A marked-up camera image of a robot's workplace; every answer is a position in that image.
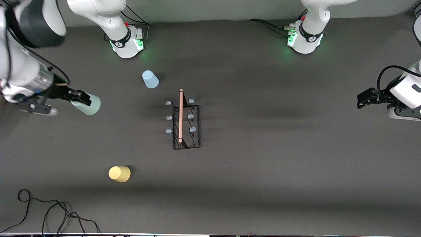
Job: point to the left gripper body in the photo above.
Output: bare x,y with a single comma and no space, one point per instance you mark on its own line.
383,96

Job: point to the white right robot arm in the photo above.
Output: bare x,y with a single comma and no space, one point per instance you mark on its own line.
111,19

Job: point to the yellow plastic cup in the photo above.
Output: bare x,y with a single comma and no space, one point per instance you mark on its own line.
119,174

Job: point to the pale green plastic cup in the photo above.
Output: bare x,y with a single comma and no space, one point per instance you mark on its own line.
93,106

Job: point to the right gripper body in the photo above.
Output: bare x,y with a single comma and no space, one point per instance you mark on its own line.
61,91

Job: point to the dark grey table cloth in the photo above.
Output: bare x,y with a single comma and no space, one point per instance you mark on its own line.
263,164

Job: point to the light blue plastic cup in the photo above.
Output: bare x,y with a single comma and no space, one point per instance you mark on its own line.
150,80

